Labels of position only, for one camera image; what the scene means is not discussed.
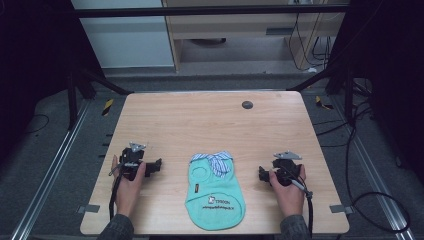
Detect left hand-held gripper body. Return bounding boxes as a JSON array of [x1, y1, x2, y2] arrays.
[[108, 141, 148, 182]]

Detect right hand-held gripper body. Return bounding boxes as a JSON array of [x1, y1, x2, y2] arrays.
[[271, 150, 307, 193]]

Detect person's right hand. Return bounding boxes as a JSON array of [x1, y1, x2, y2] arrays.
[[267, 164, 308, 218]]

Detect person's left hand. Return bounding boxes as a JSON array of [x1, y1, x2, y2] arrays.
[[110, 154, 148, 218]]

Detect teal pet shirt striped collar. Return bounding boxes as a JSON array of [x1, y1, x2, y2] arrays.
[[184, 150, 247, 232]]

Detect yellow black striped tape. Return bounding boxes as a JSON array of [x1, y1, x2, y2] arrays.
[[315, 95, 334, 111], [101, 98, 115, 117]]

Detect black metal stand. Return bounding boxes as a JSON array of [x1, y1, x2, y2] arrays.
[[287, 61, 357, 126], [66, 68, 134, 131]]

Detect white cabinet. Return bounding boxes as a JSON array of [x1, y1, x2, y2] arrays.
[[71, 0, 176, 69]]

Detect black horizontal bar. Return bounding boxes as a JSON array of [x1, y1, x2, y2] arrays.
[[68, 3, 351, 19]]

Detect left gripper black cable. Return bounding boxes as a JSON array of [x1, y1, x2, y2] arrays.
[[108, 169, 124, 222]]

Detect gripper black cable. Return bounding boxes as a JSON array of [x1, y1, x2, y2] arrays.
[[290, 179, 315, 238], [108, 169, 124, 222]]

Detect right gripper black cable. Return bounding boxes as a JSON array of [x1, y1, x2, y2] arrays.
[[290, 179, 315, 238]]

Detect grey metal table bracket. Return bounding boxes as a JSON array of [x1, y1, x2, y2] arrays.
[[329, 204, 355, 215], [76, 204, 101, 215]]

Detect aluminium floor rail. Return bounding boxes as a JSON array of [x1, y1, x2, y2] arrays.
[[9, 99, 92, 240], [329, 96, 417, 240]]

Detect thin black floor cable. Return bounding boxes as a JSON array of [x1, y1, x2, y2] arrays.
[[26, 113, 50, 135]]

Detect black hanging cables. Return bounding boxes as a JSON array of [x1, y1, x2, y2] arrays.
[[287, 0, 334, 72]]

